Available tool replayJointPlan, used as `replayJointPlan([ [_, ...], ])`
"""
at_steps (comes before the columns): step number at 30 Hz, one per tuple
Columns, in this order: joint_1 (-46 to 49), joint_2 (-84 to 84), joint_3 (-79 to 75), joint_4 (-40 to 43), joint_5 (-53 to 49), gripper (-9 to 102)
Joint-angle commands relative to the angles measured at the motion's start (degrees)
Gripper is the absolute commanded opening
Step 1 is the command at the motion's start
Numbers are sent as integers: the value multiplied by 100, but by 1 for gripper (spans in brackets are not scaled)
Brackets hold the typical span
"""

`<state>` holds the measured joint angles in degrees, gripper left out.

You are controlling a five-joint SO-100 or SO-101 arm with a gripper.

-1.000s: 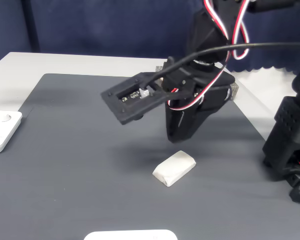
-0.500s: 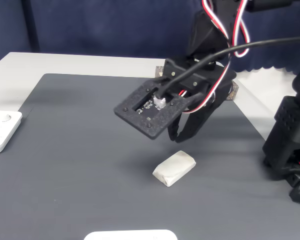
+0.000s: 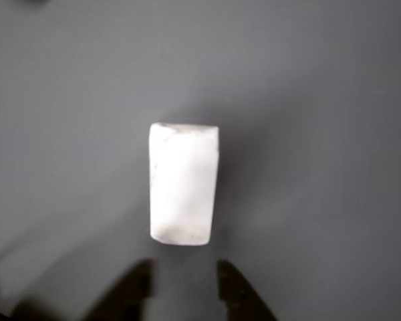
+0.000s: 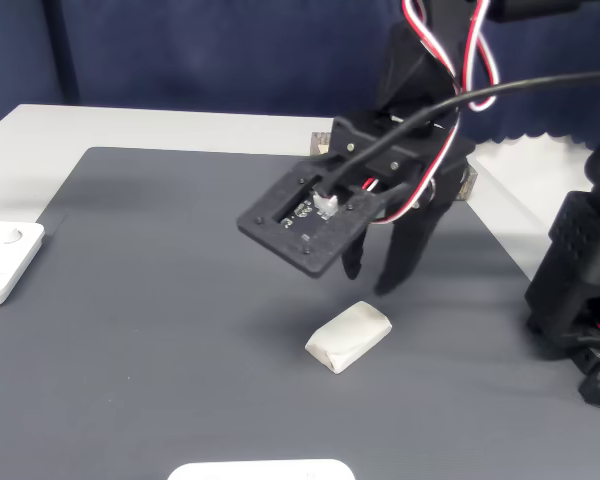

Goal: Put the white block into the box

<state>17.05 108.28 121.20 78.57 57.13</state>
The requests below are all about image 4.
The white block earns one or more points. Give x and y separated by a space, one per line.
347 335

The patterned cardboard box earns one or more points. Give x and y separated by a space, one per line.
319 142

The grey table mat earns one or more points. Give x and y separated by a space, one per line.
180 300

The white rounded device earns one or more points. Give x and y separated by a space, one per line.
260 471

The dark blue fabric partition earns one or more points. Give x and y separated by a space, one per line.
180 50

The white tray with round dimples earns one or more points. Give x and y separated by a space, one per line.
5 260

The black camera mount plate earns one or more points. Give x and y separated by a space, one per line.
290 240

